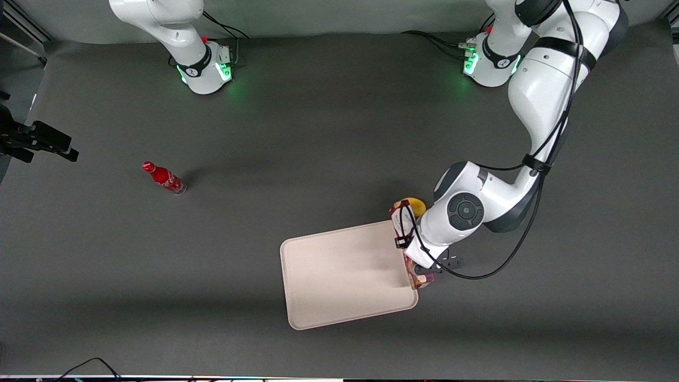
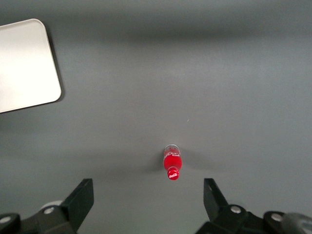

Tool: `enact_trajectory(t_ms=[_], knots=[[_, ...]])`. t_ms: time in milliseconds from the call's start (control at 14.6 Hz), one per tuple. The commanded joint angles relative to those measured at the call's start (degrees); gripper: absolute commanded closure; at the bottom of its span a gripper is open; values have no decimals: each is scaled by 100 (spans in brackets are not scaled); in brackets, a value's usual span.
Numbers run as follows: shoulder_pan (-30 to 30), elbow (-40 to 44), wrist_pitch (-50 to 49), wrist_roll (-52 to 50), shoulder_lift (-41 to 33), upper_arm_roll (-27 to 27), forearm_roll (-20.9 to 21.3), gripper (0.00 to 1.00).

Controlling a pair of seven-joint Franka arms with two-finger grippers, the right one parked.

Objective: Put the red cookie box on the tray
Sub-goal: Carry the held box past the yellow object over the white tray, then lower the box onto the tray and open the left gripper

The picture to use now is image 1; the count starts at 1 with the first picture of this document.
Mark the black left base cable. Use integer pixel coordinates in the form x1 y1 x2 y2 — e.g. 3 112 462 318
400 13 497 60

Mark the long black arm cable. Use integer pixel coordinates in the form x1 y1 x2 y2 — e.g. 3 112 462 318
417 0 584 281

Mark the red cookie box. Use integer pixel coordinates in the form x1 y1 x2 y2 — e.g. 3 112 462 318
389 200 435 290

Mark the silver frame rail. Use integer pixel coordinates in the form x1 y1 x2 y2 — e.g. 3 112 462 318
0 0 54 67

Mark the red cola bottle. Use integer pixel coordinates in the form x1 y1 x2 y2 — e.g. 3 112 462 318
142 161 188 196

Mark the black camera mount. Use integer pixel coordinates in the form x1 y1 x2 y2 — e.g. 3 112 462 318
0 90 80 166

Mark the beige plastic tray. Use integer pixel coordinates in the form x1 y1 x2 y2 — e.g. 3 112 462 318
280 220 419 331

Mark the black table edge cable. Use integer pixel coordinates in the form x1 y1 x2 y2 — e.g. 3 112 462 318
53 357 124 382

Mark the black base cable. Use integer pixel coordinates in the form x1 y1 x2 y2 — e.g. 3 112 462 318
400 13 497 60
202 11 250 67

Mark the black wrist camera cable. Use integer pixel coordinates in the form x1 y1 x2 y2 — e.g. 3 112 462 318
394 204 421 251

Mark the black right base cable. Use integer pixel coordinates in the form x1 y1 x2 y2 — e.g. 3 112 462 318
202 11 250 67

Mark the yellow lemon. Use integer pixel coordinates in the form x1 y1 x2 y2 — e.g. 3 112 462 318
401 197 427 218

